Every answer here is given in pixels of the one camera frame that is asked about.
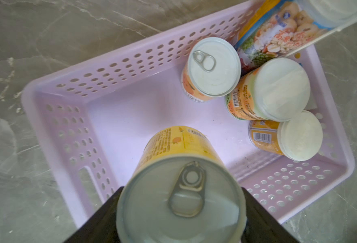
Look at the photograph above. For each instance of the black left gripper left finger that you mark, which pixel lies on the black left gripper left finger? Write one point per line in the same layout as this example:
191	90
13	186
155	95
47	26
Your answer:
101	227

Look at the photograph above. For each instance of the blue yellow label can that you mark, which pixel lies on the blue yellow label can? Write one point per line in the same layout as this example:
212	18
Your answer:
278	28

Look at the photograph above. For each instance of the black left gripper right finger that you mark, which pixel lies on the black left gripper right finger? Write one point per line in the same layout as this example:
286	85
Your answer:
261	226

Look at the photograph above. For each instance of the white-lid can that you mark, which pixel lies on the white-lid can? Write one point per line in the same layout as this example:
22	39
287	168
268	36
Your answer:
299	139
213	70
278	91
181	192

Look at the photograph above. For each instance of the purple perforated plastic basket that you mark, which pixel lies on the purple perforated plastic basket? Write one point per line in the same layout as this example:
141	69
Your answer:
99	115

